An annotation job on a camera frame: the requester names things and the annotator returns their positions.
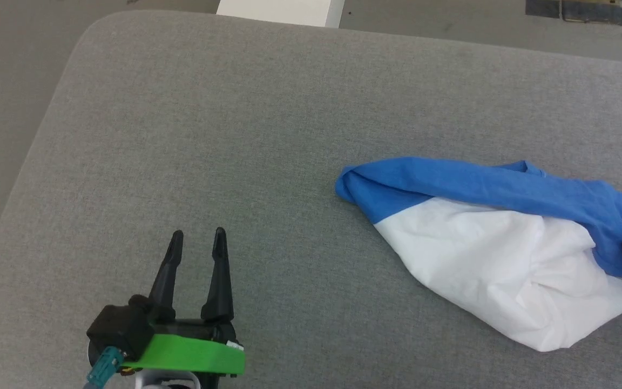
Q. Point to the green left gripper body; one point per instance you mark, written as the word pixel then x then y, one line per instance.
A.
pixel 192 354

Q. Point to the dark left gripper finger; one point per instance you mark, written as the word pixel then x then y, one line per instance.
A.
pixel 166 286
pixel 219 286

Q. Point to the blue and white garment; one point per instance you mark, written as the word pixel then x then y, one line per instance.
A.
pixel 494 259

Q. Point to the grey fabric sofa seat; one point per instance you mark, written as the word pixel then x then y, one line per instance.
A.
pixel 235 162

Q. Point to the white box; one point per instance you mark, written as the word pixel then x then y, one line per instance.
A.
pixel 278 11

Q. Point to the small black floor mat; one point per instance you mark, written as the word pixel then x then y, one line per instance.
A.
pixel 542 7

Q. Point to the long black floor mat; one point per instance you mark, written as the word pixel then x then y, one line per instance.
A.
pixel 602 13

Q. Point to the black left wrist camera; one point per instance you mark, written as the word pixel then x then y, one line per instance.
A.
pixel 122 329

